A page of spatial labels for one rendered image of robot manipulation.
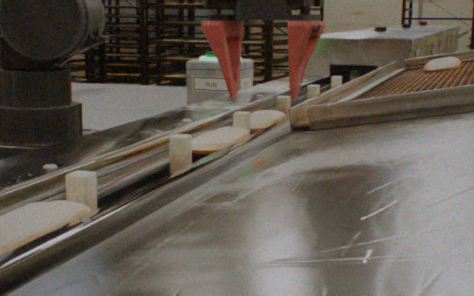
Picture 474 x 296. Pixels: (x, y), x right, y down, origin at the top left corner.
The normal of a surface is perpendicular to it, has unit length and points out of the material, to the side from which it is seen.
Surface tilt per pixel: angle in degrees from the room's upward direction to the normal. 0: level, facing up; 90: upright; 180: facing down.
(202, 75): 90
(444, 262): 10
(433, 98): 90
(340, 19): 90
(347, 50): 90
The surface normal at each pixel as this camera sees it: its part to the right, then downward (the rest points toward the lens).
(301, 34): -0.30, 0.51
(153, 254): -0.15, -0.98
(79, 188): -0.33, 0.17
